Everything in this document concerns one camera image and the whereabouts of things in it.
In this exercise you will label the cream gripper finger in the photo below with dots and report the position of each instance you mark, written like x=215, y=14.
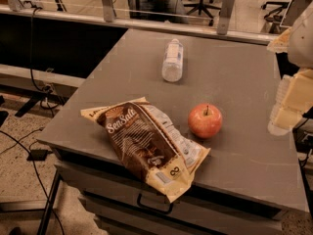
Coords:
x=301, y=93
x=285, y=118

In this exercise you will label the clear plastic water bottle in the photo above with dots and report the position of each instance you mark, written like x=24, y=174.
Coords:
x=172, y=67

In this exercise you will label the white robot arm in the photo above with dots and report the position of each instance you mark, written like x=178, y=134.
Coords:
x=299, y=42

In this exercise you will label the red apple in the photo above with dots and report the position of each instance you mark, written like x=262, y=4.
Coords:
x=205, y=120

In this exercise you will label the brown SenSala chip bag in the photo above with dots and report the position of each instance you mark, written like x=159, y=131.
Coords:
x=148, y=144

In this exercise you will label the grey drawer cabinet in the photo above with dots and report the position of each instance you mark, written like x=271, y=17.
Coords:
x=123, y=205

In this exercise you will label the black power adapter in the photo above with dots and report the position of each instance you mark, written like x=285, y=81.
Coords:
x=37, y=155

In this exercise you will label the black metal table leg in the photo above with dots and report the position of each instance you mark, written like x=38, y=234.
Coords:
x=49, y=205

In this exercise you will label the metal railing post right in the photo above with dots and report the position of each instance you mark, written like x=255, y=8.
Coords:
x=225, y=16

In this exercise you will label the black drawer handle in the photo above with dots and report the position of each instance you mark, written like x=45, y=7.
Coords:
x=154, y=203

